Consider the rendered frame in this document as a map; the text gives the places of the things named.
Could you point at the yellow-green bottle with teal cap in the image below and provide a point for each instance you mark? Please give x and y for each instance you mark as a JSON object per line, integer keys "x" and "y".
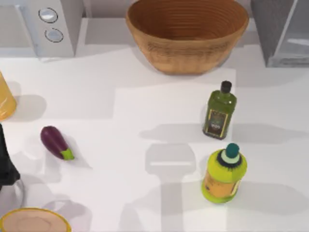
{"x": 223, "y": 176}

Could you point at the pale microwave oven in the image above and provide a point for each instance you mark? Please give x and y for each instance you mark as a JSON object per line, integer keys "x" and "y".
{"x": 36, "y": 26}

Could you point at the dark green glass bottle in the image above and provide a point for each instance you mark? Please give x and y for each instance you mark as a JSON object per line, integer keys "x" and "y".
{"x": 218, "y": 113}

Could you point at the purple eggplant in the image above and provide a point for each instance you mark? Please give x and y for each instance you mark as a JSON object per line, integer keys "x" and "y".
{"x": 55, "y": 142}

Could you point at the yellow-rimmed round can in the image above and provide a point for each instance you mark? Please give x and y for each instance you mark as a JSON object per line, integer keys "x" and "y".
{"x": 33, "y": 221}

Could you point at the round microwave knob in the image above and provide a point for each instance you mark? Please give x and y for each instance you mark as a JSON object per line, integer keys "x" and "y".
{"x": 48, "y": 15}
{"x": 54, "y": 35}

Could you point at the brown wicker basket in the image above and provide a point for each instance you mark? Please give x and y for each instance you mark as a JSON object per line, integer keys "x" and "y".
{"x": 187, "y": 46}

